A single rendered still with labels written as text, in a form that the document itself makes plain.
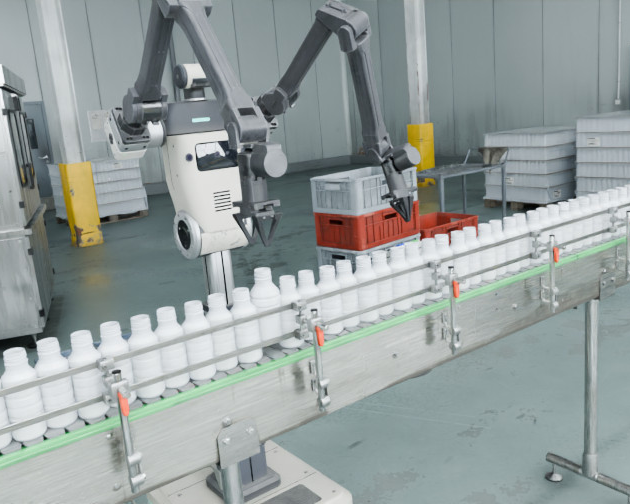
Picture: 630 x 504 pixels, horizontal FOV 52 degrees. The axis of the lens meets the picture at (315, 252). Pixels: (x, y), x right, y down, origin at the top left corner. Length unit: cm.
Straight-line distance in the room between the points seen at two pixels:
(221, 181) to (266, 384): 78
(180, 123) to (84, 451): 109
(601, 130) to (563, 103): 501
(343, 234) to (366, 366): 243
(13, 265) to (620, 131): 621
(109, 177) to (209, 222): 896
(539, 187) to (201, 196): 698
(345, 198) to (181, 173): 207
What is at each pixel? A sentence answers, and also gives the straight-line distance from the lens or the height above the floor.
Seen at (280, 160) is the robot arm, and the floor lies 144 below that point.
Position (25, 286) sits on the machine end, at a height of 48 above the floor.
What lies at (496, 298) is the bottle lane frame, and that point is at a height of 95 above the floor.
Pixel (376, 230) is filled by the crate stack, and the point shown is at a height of 76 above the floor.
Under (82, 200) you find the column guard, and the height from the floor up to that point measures 61.
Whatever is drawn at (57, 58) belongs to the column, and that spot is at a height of 243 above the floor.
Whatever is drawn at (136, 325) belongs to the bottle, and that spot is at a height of 115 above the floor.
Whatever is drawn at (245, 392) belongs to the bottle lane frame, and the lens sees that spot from 144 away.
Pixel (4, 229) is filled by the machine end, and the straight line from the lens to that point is 499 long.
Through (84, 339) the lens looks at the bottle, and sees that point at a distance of 129.
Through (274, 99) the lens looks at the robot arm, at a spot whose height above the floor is 158.
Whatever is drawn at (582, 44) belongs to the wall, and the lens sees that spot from 1285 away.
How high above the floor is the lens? 154
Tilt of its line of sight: 13 degrees down
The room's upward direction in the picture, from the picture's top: 5 degrees counter-clockwise
